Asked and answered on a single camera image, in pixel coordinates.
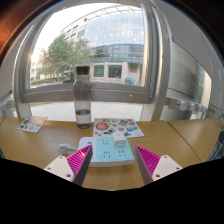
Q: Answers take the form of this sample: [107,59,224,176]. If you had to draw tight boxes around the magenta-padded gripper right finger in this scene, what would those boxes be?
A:
[134,144,184,186]

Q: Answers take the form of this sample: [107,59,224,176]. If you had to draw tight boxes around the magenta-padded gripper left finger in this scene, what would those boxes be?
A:
[43,144,94,187]

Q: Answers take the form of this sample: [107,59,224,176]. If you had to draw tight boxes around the sticker sheet with green stickers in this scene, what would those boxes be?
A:
[17,115,48,134]

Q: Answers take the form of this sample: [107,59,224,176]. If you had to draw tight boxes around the black chair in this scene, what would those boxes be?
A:
[206,128,224,163]

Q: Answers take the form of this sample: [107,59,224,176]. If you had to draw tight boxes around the sticker sheet with red circle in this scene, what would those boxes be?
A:
[92,117,146,139]

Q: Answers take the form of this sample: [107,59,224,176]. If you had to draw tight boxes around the clear water bottle dark cap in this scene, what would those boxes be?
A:
[72,65,93,130]

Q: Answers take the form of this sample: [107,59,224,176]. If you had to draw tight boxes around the green tree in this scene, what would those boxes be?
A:
[38,33,93,83]

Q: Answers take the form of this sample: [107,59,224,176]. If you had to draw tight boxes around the glass office building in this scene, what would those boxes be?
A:
[61,4,146,84]

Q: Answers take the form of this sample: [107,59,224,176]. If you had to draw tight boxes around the white rail with knobs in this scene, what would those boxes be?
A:
[0,93,16,115]
[166,96,224,118]

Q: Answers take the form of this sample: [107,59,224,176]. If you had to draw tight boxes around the grey window frame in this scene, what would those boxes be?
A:
[13,0,174,122]

